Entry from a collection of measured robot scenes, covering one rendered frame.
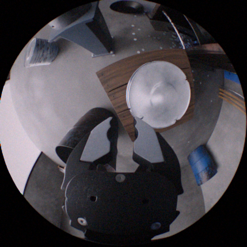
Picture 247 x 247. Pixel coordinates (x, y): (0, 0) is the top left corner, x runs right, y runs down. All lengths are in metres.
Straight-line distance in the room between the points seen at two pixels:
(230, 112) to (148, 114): 1.87
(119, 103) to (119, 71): 0.12
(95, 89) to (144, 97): 0.48
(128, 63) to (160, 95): 0.16
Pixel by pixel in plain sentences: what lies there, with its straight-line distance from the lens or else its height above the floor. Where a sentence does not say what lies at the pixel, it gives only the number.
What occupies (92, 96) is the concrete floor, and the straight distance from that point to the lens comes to 0.71.
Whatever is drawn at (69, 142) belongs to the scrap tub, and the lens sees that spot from 0.39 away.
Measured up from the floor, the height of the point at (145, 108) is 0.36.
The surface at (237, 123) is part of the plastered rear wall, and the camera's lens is 1.99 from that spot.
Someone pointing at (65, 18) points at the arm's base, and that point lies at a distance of 0.32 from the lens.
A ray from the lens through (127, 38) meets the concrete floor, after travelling 0.73.
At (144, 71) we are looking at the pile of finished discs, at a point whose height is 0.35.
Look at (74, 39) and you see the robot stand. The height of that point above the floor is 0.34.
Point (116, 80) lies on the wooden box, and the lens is 0.28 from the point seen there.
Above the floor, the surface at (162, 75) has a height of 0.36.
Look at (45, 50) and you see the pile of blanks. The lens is 0.95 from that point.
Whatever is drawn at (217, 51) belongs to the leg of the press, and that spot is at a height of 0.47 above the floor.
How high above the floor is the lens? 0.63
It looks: 57 degrees down
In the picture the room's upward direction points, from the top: 177 degrees counter-clockwise
